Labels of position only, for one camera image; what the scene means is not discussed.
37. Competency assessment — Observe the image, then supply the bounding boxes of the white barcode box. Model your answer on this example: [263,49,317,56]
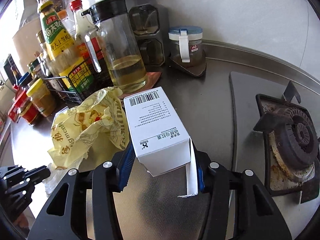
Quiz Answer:
[124,87,199,198]

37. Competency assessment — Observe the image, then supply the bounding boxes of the yellow paper wrapper back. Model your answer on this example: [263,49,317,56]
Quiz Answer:
[48,87,129,170]

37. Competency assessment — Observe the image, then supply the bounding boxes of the clear plastic wrapper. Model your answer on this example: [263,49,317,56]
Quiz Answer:
[43,163,67,197]

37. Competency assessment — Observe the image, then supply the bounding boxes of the red lid chili jar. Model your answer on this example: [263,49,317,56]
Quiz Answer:
[15,90,41,125]

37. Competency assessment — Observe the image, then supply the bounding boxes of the yellow lid sauce jar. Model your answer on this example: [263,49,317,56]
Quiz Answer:
[26,79,56,118]

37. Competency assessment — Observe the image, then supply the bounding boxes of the gas stove top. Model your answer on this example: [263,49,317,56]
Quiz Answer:
[229,72,319,238]

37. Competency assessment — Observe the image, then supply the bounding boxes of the red cap sauce bottle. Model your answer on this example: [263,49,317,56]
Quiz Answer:
[69,0,111,84]

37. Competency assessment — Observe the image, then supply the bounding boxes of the blue lid spice jar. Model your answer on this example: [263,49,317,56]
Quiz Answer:
[18,72,33,90]

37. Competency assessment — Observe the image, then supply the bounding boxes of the glass jar blue lid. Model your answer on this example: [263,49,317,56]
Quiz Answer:
[168,25,203,67]

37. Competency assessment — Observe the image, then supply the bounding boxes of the glass oil dispenser black lid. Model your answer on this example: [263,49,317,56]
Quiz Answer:
[81,0,148,93]

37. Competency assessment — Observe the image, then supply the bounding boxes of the green label vinegar bottle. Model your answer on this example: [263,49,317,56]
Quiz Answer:
[38,1,85,77]

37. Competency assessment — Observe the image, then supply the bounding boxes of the beige cutting board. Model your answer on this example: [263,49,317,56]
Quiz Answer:
[11,18,41,68]

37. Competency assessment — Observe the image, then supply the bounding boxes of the black wire condiment rack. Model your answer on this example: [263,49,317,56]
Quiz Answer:
[44,50,113,105]

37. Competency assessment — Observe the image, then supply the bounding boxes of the wall mounted spice boxes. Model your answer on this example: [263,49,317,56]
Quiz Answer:
[129,4,169,67]

